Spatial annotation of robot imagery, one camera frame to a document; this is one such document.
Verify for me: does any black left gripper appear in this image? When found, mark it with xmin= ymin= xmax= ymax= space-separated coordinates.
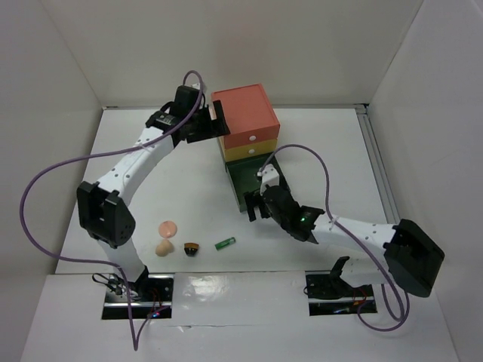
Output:
xmin=186 ymin=100 xmax=229 ymax=144

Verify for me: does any green bottom drawer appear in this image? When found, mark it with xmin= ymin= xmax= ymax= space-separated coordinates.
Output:
xmin=225 ymin=152 xmax=272 ymax=213

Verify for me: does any pink handled makeup brush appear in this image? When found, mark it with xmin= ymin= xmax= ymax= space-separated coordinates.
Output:
xmin=183 ymin=243 xmax=199 ymax=257

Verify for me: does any teardrop beige makeup sponge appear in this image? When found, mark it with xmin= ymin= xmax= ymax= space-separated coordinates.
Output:
xmin=155 ymin=239 xmax=174 ymax=257

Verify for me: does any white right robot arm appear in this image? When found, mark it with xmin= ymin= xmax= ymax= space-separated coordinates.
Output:
xmin=244 ymin=186 xmax=445 ymax=298

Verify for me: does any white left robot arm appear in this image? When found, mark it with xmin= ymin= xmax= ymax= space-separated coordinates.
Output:
xmin=76 ymin=85 xmax=229 ymax=301

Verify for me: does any coral top drawer unit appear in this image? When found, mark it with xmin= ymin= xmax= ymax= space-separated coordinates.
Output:
xmin=211 ymin=84 xmax=280 ymax=149

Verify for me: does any green lipstick tube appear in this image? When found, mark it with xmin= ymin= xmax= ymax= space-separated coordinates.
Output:
xmin=214 ymin=237 xmax=236 ymax=250

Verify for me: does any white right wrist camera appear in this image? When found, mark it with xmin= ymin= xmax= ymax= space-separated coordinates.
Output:
xmin=257 ymin=164 xmax=280 ymax=195

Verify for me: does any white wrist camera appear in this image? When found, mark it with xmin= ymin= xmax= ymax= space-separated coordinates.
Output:
xmin=190 ymin=82 xmax=201 ymax=91
xmin=257 ymin=164 xmax=280 ymax=195

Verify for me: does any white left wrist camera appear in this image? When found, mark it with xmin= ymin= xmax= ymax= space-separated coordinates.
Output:
xmin=190 ymin=82 xmax=201 ymax=91

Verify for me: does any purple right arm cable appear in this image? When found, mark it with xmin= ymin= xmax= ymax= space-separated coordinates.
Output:
xmin=258 ymin=143 xmax=411 ymax=333

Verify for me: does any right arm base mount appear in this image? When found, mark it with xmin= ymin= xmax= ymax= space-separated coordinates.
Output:
xmin=303 ymin=256 xmax=377 ymax=317

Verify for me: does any aluminium rail at table edge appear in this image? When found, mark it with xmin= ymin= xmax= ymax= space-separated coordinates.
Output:
xmin=355 ymin=104 xmax=400 ymax=223

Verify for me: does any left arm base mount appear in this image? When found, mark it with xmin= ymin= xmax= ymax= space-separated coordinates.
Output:
xmin=91 ymin=273 xmax=174 ymax=321

